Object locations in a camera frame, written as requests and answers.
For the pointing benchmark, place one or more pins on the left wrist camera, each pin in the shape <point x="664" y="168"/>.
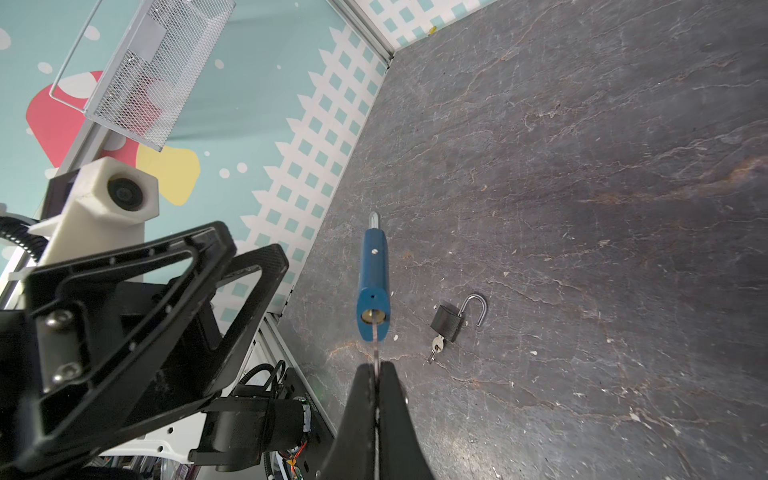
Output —
<point x="106" y="209"/>

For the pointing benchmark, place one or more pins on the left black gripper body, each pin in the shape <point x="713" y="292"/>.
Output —
<point x="100" y="367"/>

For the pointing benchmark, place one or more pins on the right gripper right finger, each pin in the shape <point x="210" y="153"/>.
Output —
<point x="400" y="455"/>

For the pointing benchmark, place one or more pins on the dark grey padlock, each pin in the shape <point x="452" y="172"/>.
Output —
<point x="448" y="320"/>

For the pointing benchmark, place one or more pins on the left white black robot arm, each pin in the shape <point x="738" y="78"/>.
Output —
<point x="245" y="420"/>

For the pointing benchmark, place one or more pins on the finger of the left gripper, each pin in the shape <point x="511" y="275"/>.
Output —
<point x="194" y="260"/>
<point x="205" y="360"/>

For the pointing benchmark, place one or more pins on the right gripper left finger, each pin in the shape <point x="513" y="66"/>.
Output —
<point x="353" y="452"/>

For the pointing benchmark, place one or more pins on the blue padlock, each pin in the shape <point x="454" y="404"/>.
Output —
<point x="373" y="309"/>

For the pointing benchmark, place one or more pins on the white mesh wall basket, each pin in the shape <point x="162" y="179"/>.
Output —
<point x="154" y="69"/>

